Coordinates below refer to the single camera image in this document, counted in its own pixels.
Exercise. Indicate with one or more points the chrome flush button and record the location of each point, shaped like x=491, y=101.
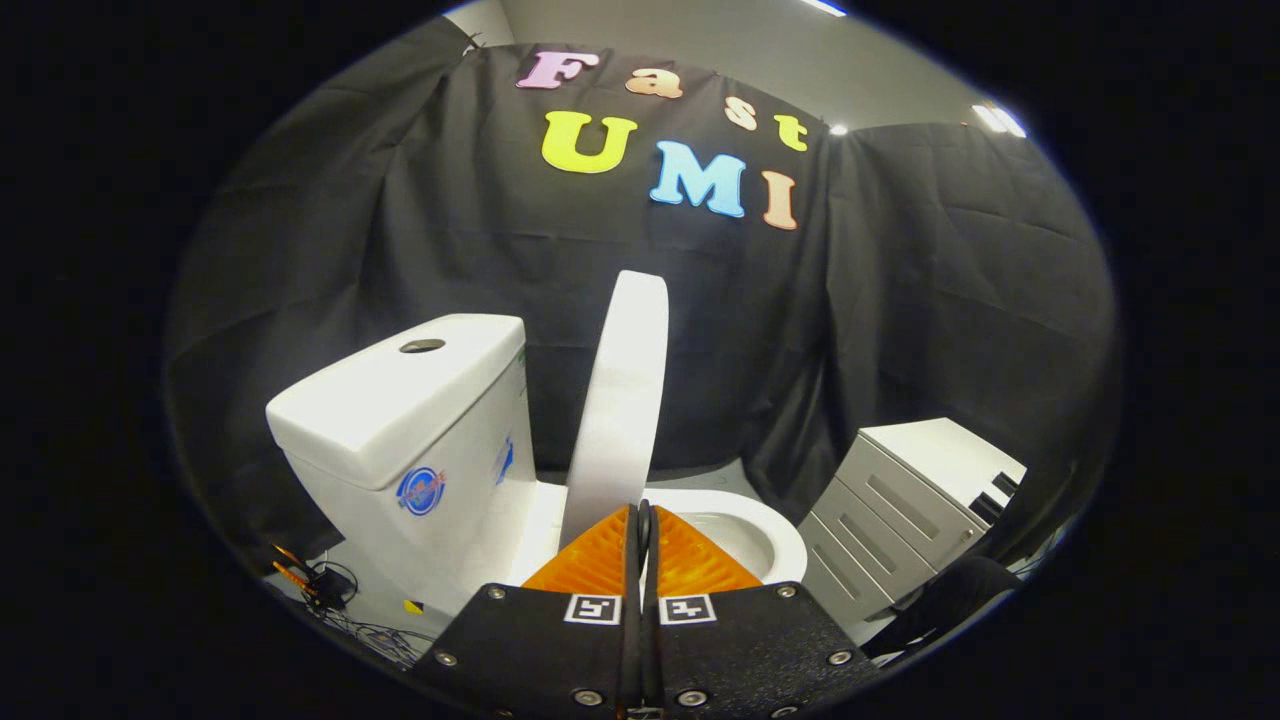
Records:
x=422, y=346

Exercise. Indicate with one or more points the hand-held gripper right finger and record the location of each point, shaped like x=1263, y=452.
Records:
x=740, y=650

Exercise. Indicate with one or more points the white toilet lid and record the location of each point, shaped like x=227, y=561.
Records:
x=625, y=400

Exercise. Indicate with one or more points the large ceiling light panel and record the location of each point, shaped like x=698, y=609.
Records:
x=822, y=6

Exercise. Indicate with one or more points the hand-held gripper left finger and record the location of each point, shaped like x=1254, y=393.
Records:
x=545, y=650

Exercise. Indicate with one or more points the white toilet tank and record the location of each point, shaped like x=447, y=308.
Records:
x=400, y=420

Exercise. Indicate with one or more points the small ceiling light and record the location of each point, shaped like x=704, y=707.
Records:
x=1000, y=121

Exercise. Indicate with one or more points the person's dark trouser leg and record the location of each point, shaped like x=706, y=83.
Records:
x=950, y=600

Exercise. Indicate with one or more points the black backdrop cloth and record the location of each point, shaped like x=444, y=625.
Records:
x=480, y=260

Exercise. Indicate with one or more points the grey drawer cabinet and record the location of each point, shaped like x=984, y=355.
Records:
x=900, y=500

